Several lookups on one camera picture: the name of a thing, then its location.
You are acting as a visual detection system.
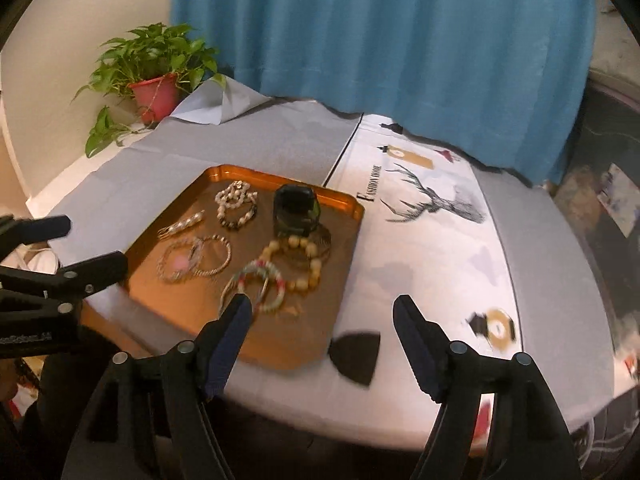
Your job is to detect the wooden bead bracelet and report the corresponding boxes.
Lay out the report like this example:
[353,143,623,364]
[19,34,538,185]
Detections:
[259,234,324,292]

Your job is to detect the pearl hair clip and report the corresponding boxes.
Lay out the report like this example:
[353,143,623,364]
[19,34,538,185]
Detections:
[157,210,205,240]

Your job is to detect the green potted plant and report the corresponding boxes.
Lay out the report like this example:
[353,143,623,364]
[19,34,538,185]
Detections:
[76,23,226,158]

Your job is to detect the white round object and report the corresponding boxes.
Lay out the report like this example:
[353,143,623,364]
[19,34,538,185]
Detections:
[16,247,60,274]

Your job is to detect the clear plastic storage box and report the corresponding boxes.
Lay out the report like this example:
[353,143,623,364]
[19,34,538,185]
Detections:
[549,71,640,361]

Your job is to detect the white deer table runner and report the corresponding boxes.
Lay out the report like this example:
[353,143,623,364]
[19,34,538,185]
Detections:
[226,115,522,451]

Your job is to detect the orange metal tray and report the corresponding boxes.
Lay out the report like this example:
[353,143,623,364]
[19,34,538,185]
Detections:
[124,165,364,372]

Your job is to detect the black and green watch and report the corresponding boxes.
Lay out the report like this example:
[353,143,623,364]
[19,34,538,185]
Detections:
[272,184,321,237]

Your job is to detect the white and black bead bracelet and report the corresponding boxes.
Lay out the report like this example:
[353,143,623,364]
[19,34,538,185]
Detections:
[214,179,260,232]

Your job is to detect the blue curtain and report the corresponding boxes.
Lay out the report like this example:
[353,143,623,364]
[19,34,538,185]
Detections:
[171,0,596,184]

